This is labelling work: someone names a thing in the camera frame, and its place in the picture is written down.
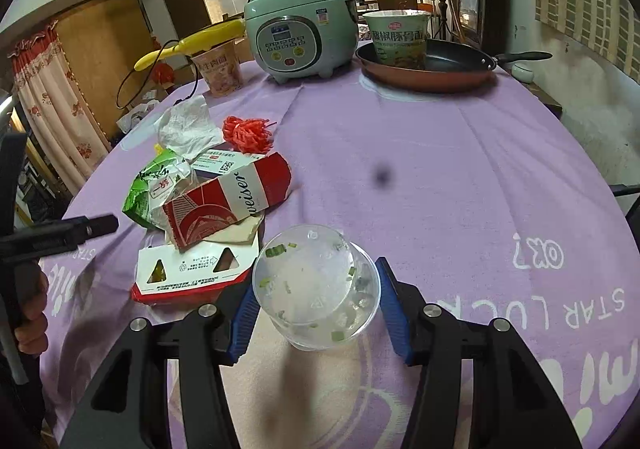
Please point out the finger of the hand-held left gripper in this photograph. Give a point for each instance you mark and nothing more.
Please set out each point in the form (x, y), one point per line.
(85, 228)

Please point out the white plastic bag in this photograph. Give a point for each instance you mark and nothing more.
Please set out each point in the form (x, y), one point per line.
(137, 116)

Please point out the wooden partition panel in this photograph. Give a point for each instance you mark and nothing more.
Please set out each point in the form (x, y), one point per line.
(100, 54)

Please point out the green snack packet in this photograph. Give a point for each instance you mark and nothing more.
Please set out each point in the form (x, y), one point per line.
(145, 184)

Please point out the red hanging ornament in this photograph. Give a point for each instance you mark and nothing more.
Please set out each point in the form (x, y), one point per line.
(162, 74)

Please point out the clear plastic cup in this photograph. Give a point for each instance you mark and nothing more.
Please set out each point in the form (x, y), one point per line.
(310, 279)

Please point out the black chair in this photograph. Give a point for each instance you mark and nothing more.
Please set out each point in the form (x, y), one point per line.
(626, 199)

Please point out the green rice cooker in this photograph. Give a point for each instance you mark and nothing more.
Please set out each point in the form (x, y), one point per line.
(300, 29)

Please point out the beige paper towel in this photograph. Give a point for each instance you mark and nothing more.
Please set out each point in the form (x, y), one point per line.
(240, 231)

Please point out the person's left hand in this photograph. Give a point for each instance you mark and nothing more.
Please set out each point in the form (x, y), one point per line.
(32, 309)

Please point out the purple printed tablecloth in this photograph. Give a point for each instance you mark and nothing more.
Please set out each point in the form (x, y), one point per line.
(450, 179)

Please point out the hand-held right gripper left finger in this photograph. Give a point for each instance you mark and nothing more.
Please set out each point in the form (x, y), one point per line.
(245, 319)

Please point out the red white carton triangular holes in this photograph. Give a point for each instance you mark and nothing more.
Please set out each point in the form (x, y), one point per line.
(195, 269)

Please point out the crumpled white tissue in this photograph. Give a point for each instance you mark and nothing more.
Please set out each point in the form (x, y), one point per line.
(187, 126)

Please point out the white medicine box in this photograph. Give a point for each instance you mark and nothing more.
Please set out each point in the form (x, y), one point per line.
(220, 163)

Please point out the small white jar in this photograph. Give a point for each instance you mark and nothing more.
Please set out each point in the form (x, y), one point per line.
(523, 74)

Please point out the pink instant noodle cup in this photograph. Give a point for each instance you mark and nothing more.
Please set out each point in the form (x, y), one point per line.
(220, 71)

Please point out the yellow electric swatter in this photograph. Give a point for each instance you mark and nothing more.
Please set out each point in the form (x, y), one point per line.
(210, 38)

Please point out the red mesh net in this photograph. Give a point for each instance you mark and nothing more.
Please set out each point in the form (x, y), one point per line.
(247, 134)

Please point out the copper frying pan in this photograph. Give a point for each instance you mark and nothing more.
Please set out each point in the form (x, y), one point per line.
(450, 61)

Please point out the floral curtain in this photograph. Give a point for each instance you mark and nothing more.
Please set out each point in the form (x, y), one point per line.
(55, 104)

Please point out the red and white beer carton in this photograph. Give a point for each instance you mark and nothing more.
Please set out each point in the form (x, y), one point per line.
(235, 194)

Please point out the green instant noodle cup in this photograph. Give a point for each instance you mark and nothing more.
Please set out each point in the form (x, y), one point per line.
(397, 36)

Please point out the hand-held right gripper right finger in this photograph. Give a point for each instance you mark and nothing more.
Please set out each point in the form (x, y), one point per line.
(395, 309)

